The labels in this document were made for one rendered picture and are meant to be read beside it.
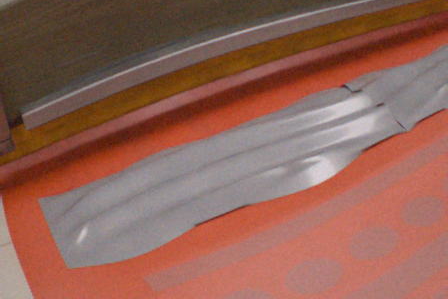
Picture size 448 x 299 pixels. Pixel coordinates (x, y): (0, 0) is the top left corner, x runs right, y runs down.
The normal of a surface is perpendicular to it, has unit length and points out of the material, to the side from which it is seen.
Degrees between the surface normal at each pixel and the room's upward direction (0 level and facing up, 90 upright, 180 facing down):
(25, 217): 0
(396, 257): 0
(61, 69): 90
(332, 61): 0
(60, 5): 90
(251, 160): 31
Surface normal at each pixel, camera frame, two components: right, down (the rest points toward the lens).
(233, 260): -0.17, -0.87
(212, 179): 0.04, -0.61
